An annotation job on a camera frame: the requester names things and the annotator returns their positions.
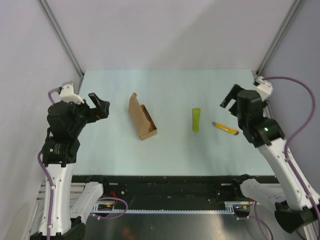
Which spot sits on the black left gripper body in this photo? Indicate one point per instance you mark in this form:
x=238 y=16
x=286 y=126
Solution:
x=83 y=113

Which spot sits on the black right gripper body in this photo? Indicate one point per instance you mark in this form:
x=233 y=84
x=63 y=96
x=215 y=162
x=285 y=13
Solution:
x=233 y=109

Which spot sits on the yellow utility knife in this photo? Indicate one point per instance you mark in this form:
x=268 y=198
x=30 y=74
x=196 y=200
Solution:
x=224 y=128

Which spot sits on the green tube product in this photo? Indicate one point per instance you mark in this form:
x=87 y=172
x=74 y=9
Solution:
x=196 y=114

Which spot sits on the brown cardboard express box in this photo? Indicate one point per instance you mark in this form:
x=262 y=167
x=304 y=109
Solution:
x=141 y=119

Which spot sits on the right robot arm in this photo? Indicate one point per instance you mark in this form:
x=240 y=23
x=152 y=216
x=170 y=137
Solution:
x=298 y=204

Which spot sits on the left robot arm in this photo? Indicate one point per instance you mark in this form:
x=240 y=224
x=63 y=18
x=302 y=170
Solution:
x=57 y=159

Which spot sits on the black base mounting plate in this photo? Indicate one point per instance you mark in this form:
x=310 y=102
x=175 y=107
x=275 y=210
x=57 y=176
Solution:
x=170 y=193

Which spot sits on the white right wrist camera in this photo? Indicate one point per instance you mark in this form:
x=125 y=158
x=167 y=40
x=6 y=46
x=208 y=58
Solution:
x=263 y=87

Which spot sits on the left aluminium frame post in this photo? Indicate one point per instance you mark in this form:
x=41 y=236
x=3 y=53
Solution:
x=52 y=20

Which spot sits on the aluminium frame post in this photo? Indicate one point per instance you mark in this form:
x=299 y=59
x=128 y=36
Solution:
x=52 y=20
x=280 y=34

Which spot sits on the right aluminium frame post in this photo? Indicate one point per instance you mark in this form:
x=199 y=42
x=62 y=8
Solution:
x=280 y=34

